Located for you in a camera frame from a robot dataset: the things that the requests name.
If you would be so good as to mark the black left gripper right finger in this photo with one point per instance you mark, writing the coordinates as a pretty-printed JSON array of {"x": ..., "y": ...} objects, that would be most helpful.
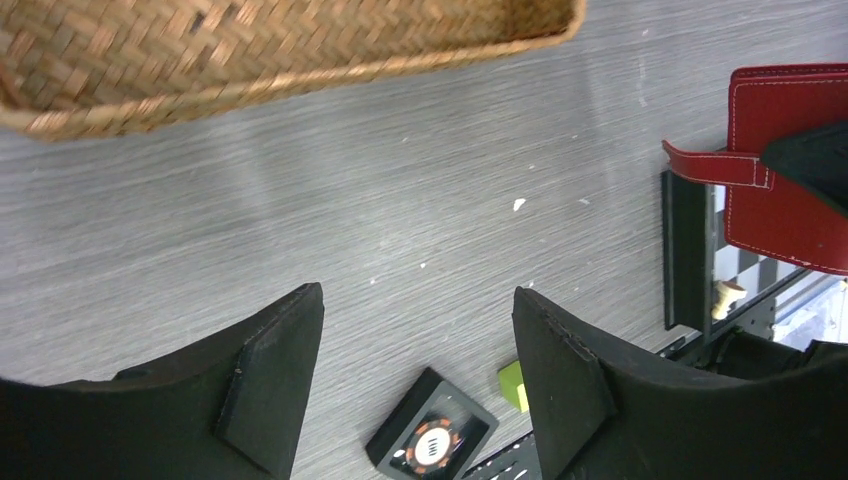
[{"x": 603, "y": 408}]

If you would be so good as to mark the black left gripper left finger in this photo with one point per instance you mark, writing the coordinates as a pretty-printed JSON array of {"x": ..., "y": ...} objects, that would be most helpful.
[{"x": 229, "y": 406}]

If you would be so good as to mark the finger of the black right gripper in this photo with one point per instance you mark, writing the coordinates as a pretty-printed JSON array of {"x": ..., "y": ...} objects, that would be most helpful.
[{"x": 816, "y": 160}]

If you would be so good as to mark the red leather card holder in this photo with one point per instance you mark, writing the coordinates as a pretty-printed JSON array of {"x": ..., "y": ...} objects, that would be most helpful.
[{"x": 766, "y": 212}]

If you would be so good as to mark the green rectangular block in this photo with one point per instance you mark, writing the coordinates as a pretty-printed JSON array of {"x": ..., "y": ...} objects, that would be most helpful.
[{"x": 512, "y": 386}]

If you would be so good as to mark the poker chip in black case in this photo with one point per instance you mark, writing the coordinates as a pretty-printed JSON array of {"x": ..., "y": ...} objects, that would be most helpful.
[{"x": 434, "y": 432}]

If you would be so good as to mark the wooden chess piece lower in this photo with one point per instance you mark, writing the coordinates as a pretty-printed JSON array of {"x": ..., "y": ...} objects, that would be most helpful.
[{"x": 727, "y": 293}]

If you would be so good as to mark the black white chessboard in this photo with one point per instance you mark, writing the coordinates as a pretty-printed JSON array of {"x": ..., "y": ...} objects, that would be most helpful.
[{"x": 696, "y": 257}]

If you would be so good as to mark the woven wicker divided tray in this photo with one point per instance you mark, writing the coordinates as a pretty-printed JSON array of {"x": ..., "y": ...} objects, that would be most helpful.
[{"x": 94, "y": 69}]

